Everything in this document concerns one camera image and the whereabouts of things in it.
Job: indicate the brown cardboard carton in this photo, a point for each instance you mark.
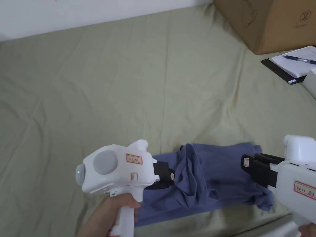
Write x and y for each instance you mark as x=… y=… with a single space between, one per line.
x=271 y=24

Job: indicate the white paper sheets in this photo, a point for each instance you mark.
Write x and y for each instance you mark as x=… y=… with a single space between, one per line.
x=293 y=66

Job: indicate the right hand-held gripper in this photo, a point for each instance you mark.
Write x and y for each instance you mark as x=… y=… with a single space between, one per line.
x=296 y=177

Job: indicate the person's right hand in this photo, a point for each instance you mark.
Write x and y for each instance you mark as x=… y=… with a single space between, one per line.
x=308 y=231

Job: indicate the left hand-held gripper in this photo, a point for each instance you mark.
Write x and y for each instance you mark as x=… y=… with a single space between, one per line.
x=116 y=170

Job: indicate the blue shirt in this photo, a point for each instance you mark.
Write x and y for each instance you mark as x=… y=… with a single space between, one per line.
x=209 y=170

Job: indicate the dark blue pen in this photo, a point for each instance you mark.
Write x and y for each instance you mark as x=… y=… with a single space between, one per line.
x=296 y=58

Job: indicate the white box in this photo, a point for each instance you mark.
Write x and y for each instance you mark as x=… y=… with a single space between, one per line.
x=311 y=81

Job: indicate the person's left hand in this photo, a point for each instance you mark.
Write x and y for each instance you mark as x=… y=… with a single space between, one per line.
x=103 y=217

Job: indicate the bed with pale green sheet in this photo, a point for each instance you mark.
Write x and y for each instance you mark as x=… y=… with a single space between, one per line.
x=98 y=86

